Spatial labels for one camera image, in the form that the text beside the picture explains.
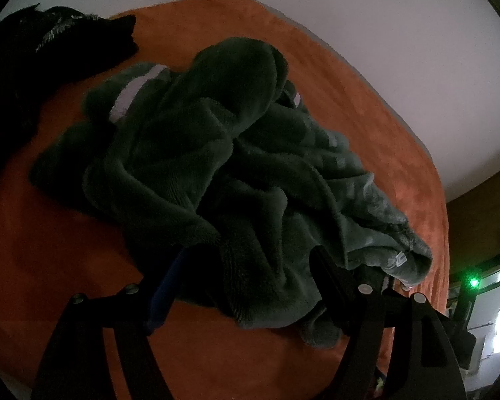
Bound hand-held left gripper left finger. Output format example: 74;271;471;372
31;247;189;400

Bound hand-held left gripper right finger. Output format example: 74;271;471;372
309;247;468;400

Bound dark green fleece jacket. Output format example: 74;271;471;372
29;37;434;348

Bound wooden wardrobe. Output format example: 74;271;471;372
446;167;500;288

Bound orange blanket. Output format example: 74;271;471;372
0;0;450;400

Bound black cloth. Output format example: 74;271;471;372
0;3;139;221

